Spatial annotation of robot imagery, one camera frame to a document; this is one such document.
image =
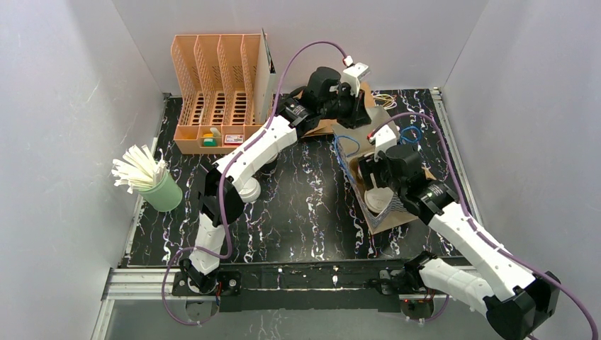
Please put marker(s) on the stack of white paper cups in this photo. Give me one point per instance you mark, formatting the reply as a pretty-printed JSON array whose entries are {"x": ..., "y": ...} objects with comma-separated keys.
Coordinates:
[{"x": 269, "y": 167}]

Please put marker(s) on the colourful bag handles bundle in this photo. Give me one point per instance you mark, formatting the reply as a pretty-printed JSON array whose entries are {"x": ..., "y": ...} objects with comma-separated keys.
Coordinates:
[{"x": 384, "y": 100}]

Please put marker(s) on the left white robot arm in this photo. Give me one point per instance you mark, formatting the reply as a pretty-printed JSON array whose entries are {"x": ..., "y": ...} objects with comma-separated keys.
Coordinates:
[{"x": 220, "y": 182}]

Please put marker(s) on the stack of white cup lids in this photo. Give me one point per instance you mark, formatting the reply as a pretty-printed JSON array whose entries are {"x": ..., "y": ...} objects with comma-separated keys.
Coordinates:
[{"x": 251, "y": 190}]

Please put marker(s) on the green cup of straws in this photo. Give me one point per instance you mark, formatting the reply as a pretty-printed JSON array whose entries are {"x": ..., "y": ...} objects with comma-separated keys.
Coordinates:
[{"x": 141, "y": 173}]

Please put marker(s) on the red sugar packet box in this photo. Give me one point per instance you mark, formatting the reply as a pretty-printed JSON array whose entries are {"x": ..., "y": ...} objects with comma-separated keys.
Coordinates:
[{"x": 233, "y": 140}]

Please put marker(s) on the orange plastic file rack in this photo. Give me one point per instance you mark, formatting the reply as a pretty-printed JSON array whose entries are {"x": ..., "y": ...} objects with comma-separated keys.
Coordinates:
[{"x": 216, "y": 75}]

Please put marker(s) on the grey folder in rack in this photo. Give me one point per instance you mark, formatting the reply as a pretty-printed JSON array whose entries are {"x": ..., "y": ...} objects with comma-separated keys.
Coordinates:
[{"x": 265, "y": 81}]

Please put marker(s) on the brown kraft paper bags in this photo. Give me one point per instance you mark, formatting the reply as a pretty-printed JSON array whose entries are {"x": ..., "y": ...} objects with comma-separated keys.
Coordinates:
[{"x": 324, "y": 127}]

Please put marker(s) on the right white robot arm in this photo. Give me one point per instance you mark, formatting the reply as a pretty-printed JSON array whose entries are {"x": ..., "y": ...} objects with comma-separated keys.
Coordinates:
[{"x": 515, "y": 301}]

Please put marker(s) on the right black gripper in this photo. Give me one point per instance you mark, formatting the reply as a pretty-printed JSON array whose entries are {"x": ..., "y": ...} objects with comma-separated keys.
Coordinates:
[{"x": 372, "y": 170}]

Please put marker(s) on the green yellow packets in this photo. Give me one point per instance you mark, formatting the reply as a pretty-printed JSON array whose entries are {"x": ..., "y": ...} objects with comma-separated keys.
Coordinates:
[{"x": 212, "y": 138}]

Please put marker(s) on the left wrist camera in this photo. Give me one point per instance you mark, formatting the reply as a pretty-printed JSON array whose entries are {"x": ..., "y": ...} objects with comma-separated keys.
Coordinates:
[{"x": 353, "y": 74}]

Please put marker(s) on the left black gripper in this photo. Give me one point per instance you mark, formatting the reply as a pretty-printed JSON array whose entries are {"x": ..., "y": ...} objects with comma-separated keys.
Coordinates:
[{"x": 349, "y": 113}]

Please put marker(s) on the blue checkered paper bag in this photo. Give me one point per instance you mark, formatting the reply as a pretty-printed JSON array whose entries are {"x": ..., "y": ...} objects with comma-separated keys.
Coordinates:
[{"x": 353, "y": 143}]

